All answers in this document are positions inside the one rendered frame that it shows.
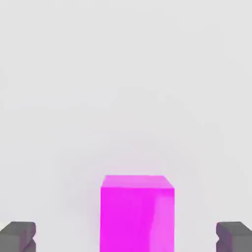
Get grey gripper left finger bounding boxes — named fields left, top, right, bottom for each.
left=0, top=221, right=37, bottom=252

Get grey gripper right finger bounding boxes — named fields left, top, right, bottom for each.
left=216, top=221, right=252, bottom=252

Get small magenta cube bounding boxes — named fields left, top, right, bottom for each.
left=99, top=174, right=175, bottom=252

